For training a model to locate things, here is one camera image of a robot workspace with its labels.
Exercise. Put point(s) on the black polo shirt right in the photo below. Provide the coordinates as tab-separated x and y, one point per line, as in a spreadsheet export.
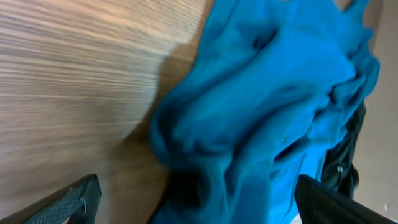
339	173

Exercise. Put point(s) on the blue polo shirt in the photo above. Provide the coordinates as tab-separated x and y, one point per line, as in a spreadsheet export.
272	88

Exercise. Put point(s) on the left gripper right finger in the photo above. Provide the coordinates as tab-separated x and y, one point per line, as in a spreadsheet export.
319	205

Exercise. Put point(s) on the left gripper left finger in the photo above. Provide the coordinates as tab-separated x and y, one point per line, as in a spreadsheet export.
76	203

